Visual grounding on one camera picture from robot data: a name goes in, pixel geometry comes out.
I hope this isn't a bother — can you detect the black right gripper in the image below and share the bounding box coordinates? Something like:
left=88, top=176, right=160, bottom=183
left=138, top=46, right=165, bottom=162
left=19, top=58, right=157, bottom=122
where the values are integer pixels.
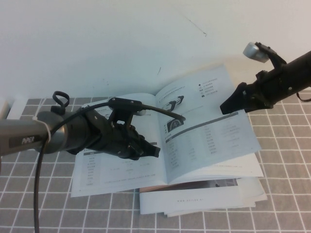
left=220, top=67, right=290, bottom=115

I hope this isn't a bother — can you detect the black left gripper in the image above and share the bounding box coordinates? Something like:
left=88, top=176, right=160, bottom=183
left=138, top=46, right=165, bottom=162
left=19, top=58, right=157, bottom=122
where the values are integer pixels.
left=97, top=121, right=161, bottom=161

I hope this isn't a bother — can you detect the white product catalogue book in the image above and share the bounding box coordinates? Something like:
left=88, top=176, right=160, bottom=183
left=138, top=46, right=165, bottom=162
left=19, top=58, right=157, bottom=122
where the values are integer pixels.
left=70, top=63, right=265, bottom=199

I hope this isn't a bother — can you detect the booklet with photo cover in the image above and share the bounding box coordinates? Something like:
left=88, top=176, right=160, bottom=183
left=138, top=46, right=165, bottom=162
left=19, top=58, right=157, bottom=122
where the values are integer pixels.
left=138, top=178, right=240, bottom=193

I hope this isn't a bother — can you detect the white booklet with web address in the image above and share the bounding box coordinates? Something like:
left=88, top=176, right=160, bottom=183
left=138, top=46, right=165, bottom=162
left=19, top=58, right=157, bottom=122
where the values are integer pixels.
left=139, top=187, right=244, bottom=215

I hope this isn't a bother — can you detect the grey white-checked tablecloth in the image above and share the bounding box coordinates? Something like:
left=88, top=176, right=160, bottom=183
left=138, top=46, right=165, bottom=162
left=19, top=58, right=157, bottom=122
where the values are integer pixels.
left=0, top=91, right=311, bottom=233

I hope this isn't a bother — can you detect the thin white booklet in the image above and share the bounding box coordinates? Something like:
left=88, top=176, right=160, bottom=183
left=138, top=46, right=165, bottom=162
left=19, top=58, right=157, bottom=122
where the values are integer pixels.
left=163, top=206, right=257, bottom=218

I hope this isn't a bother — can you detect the thick white booklet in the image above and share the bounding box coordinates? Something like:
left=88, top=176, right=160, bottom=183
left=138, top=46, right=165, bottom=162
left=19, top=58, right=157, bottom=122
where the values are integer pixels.
left=237, top=177, right=268, bottom=208

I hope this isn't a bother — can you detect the beige box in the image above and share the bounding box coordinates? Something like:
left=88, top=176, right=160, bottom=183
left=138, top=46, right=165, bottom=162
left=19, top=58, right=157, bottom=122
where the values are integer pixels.
left=0, top=98, right=12, bottom=119

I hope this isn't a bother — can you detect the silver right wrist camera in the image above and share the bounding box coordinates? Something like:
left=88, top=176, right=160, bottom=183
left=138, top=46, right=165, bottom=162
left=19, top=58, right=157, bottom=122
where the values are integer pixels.
left=242, top=42, right=269, bottom=64

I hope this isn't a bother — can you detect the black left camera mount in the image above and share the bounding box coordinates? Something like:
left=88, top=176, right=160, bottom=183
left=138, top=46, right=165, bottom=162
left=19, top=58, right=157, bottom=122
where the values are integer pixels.
left=108, top=97, right=144, bottom=129

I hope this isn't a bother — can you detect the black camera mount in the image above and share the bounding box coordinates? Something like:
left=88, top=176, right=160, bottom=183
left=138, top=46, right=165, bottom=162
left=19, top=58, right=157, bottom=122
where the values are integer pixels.
left=255, top=42, right=287, bottom=72
left=108, top=97, right=144, bottom=129

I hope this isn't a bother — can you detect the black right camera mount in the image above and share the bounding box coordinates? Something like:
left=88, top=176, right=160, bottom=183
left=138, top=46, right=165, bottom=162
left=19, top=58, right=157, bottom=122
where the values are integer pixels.
left=255, top=42, right=287, bottom=72

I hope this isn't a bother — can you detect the black right camera cable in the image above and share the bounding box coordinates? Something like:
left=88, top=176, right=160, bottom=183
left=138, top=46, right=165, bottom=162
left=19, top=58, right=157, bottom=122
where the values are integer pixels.
left=295, top=90, right=311, bottom=102

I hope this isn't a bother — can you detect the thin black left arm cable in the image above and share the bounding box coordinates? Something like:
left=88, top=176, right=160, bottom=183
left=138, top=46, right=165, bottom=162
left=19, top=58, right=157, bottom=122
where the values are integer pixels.
left=52, top=91, right=70, bottom=108

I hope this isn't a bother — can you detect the thick black left camera cable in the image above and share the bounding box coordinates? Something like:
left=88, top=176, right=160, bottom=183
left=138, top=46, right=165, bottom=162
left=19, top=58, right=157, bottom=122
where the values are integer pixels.
left=34, top=101, right=187, bottom=233

